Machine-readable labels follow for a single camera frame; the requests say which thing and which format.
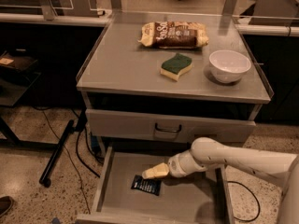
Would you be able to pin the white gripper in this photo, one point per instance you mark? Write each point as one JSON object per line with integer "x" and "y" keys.
{"x": 173, "y": 165}

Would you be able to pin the green yellow sponge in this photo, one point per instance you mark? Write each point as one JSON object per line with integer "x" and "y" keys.
{"x": 176, "y": 66}

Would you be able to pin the black drawer handle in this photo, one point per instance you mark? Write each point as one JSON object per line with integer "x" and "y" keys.
{"x": 167, "y": 130}

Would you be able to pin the closed grey top drawer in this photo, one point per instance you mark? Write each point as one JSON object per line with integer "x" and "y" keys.
{"x": 140, "y": 126}

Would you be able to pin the grey metal drawer cabinet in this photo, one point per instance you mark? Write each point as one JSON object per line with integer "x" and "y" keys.
{"x": 123, "y": 75}

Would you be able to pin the white bowl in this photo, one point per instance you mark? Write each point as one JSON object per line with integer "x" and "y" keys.
{"x": 228, "y": 66}

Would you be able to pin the open grey middle drawer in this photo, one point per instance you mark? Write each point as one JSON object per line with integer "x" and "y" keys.
{"x": 201, "y": 198}

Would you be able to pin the brown shoe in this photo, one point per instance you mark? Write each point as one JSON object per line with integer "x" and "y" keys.
{"x": 6, "y": 203}

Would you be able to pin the dark side table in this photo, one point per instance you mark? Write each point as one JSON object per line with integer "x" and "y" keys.
{"x": 16, "y": 78}

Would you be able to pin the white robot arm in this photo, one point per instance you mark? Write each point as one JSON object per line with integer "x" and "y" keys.
{"x": 280, "y": 169}

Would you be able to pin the brown yellow snack bag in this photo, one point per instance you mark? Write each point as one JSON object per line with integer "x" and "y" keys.
{"x": 174, "y": 35}

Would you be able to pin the blue rxbar blueberry wrapper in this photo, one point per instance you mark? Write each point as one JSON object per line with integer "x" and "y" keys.
{"x": 151, "y": 186}

